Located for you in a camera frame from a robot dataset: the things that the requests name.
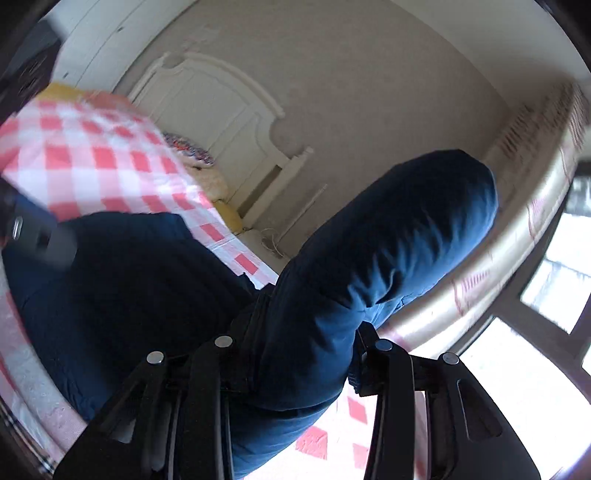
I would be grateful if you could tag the white bedside table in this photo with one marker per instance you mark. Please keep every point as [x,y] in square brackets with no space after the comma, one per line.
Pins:
[251,244]

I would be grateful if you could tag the yellow cloth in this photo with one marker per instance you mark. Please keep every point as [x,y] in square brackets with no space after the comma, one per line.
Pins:
[231,217]

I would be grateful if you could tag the red white checked bed sheet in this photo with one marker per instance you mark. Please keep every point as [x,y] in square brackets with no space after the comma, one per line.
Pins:
[92,161]

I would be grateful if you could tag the dark grey object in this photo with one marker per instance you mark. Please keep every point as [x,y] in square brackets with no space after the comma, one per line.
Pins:
[32,69]

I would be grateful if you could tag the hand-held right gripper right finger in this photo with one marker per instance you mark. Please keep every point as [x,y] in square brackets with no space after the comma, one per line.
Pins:
[392,369]

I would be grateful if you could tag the printed cream curtain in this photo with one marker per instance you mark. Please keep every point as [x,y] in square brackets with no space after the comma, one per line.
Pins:
[508,230]

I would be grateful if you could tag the white bed headboard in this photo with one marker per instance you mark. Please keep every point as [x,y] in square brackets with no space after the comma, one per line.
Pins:
[217,106]

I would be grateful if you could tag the blue puffer jacket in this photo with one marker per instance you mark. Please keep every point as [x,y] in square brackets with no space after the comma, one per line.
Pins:
[369,240]

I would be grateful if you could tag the window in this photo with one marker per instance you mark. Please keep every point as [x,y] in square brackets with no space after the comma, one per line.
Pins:
[531,392]

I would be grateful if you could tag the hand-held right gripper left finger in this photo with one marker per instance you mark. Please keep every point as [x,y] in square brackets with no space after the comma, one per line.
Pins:
[217,369]

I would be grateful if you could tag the patterned pillow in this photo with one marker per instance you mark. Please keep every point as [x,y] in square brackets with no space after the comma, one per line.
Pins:
[189,147]

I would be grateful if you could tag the white wardrobe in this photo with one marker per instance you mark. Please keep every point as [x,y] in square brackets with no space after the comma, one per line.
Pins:
[101,37]

